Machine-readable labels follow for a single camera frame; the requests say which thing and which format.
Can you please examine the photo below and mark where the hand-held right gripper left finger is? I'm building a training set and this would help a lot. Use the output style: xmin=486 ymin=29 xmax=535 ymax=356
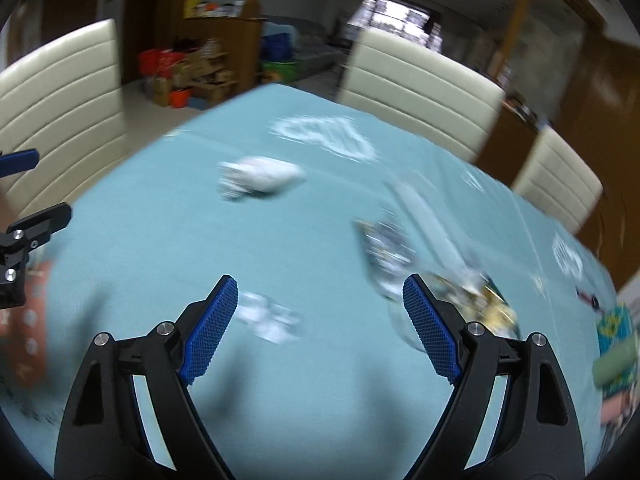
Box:
xmin=54 ymin=274 xmax=240 ymax=480

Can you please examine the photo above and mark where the red bag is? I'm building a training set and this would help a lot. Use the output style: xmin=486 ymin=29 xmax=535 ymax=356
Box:
xmin=139 ymin=49 xmax=183 ymax=78

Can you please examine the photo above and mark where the wooden double door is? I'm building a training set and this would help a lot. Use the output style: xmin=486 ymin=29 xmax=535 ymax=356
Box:
xmin=555 ymin=25 xmax=640 ymax=281

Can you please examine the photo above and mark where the cream leather chair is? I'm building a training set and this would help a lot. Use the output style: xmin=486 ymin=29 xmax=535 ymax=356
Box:
xmin=337 ymin=27 xmax=506 ymax=163
xmin=512 ymin=127 xmax=603 ymax=235
xmin=0 ymin=18 xmax=126 ymax=221

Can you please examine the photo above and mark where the wooden column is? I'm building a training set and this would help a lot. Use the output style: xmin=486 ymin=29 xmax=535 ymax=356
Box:
xmin=242 ymin=0 xmax=271 ymax=91
xmin=502 ymin=0 xmax=533 ymax=86

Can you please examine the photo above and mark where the round clear plastic lid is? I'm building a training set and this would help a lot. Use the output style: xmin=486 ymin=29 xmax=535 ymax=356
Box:
xmin=390 ymin=270 xmax=496 ymax=356

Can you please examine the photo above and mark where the barred window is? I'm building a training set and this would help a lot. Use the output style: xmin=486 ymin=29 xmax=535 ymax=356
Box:
xmin=347 ymin=0 xmax=443 ymax=53

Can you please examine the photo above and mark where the pile of cardboard boxes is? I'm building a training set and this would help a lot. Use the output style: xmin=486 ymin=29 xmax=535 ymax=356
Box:
xmin=142 ymin=37 xmax=238 ymax=108

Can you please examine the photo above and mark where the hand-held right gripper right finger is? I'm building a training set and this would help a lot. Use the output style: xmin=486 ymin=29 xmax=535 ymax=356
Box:
xmin=402 ymin=274 xmax=587 ymax=480

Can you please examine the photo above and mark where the torn white cardboard box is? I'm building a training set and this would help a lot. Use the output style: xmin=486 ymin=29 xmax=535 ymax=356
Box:
xmin=235 ymin=291 xmax=306 ymax=345

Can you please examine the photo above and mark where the wristwatch with pink strap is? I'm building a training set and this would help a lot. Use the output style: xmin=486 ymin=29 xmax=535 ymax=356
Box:
xmin=575 ymin=286 xmax=603 ymax=311

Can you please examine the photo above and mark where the row of small bottles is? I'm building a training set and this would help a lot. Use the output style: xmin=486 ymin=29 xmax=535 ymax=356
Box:
xmin=182 ymin=0 xmax=246 ymax=20

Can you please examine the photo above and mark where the clear plastic tray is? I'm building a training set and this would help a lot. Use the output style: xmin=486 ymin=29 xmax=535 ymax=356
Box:
xmin=385 ymin=177 xmax=483 ymax=281

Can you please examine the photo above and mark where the cream paper wrapper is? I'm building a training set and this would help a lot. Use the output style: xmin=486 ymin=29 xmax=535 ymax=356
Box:
xmin=470 ymin=275 xmax=521 ymax=341

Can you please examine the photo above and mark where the blue bag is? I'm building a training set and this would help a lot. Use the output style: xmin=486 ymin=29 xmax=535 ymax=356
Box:
xmin=262 ymin=22 xmax=296 ymax=63

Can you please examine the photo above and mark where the green cylindrical flask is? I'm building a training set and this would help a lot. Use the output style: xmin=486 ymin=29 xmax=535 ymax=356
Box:
xmin=592 ymin=340 xmax=638 ymax=388

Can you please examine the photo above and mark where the green printed bag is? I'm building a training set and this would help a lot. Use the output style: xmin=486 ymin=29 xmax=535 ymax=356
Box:
xmin=260 ymin=60 xmax=296 ymax=83

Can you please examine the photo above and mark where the wooden partition cabinet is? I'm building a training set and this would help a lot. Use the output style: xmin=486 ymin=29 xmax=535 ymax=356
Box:
xmin=495 ymin=95 xmax=551 ymax=136
xmin=182 ymin=15 xmax=263 ymax=106

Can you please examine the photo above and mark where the blue foil wrapper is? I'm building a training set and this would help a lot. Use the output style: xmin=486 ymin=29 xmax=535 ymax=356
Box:
xmin=355 ymin=217 xmax=416 ymax=301

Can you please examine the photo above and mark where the teal printed tablecloth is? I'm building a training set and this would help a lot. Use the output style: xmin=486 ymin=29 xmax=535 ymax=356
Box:
xmin=0 ymin=82 xmax=636 ymax=480

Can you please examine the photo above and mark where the small white tissue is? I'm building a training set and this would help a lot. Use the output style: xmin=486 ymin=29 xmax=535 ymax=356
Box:
xmin=217 ymin=156 xmax=307 ymax=202

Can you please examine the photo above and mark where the grey sofa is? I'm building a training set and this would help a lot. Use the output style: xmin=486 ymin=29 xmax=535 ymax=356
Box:
xmin=295 ymin=35 xmax=351 ymax=73

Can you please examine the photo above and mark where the pink bottle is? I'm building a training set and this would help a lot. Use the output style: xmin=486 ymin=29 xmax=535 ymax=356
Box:
xmin=600 ymin=390 xmax=633 ymax=428

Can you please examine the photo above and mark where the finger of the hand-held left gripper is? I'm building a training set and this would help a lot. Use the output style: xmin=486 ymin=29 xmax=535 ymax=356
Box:
xmin=0 ymin=202 xmax=72 ymax=311
xmin=0 ymin=149 xmax=40 ymax=178

